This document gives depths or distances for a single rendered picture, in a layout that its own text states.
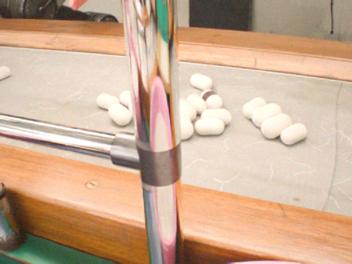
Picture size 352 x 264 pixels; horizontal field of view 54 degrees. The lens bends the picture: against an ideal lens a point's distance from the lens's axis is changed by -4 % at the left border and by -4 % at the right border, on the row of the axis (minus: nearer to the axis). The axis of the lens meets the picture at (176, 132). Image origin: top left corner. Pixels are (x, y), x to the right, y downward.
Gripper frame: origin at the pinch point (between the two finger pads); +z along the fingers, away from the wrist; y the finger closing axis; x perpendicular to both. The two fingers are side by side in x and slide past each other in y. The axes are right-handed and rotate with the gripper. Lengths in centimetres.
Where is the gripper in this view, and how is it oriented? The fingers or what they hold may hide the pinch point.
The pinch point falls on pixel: (74, 3)
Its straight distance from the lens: 64.4
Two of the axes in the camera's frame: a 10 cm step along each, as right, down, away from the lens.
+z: -2.3, 9.3, -2.7
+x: 2.5, 3.3, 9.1
